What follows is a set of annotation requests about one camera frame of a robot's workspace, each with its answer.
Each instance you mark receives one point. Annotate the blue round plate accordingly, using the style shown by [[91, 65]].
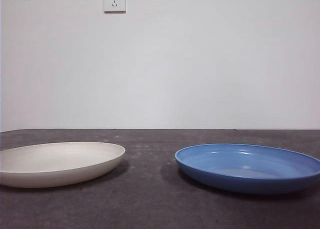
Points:
[[237, 185]]

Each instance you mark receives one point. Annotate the white round plate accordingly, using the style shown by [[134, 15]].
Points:
[[50, 175]]

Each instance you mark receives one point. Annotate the white wall power socket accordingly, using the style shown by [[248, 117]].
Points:
[[115, 1]]

